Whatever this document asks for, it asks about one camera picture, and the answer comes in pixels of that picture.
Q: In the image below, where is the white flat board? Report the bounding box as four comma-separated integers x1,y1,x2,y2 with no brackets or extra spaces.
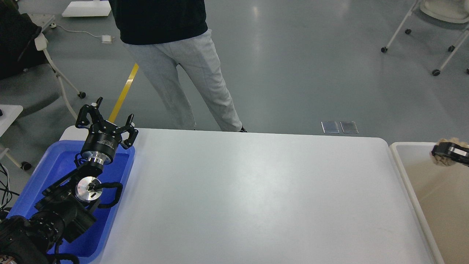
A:
62,0,112,17

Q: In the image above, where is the grey office chair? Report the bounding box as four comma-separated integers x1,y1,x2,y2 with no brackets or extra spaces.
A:
0,0,86,119

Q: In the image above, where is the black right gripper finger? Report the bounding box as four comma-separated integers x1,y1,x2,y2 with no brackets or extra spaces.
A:
431,142,469,165

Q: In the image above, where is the person in grey trousers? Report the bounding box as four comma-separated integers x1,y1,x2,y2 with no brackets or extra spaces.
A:
109,0,246,132

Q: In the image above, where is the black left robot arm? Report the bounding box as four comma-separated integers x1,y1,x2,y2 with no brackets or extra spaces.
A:
1,97,139,264

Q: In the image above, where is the brown paper ball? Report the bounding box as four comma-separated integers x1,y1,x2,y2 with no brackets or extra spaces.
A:
432,137,469,167

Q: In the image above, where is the white plastic bin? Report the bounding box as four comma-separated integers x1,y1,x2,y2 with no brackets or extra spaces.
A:
390,142,469,264

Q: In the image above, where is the blue plastic bin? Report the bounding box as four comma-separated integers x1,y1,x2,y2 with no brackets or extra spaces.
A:
8,140,135,264

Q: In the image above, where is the metal floor plate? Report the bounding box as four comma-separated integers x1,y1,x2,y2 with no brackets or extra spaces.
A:
321,121,340,134
340,121,359,134

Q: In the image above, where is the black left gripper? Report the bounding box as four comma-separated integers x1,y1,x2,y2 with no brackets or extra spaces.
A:
75,98,139,164

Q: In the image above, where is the white power adapter with cable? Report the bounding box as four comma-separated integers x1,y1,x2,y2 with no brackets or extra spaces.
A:
49,22,114,44

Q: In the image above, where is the metal floor plate right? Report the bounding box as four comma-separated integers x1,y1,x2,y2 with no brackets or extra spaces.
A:
340,121,359,134

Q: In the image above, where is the white chair frame with casters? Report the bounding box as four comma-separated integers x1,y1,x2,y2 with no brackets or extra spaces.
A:
380,0,469,76

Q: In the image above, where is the yellow floor tape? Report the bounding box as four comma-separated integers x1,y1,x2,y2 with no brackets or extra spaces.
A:
108,63,139,122

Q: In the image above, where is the metal floor plate left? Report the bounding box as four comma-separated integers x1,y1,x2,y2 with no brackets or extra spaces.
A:
321,121,340,134

